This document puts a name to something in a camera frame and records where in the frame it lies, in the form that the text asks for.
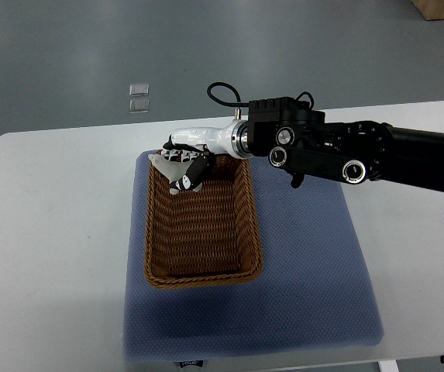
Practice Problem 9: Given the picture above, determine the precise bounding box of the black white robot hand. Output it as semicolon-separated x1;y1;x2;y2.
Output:
160;119;252;187

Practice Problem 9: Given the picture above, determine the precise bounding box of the white bear figurine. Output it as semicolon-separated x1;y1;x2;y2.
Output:
148;153;202;195

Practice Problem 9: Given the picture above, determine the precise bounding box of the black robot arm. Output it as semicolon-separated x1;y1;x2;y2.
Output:
231;96;444;220

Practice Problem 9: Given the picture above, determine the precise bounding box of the brown wicker basket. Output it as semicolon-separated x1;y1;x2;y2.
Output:
144;156;263;289

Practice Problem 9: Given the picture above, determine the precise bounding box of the lower clear floor tile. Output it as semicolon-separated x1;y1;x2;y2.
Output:
129;98;150;113

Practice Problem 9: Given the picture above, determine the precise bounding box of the clear floor tile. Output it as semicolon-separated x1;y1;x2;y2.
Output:
129;83;150;97
129;98;150;113

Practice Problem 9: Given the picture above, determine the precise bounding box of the upper clear floor tile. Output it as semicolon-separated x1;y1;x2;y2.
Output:
129;83;150;97

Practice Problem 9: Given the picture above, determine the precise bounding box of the blue grey fabric mat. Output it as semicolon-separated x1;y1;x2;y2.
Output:
123;153;384;363

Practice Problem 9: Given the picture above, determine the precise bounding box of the wooden box corner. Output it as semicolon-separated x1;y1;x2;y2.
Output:
411;0;444;21

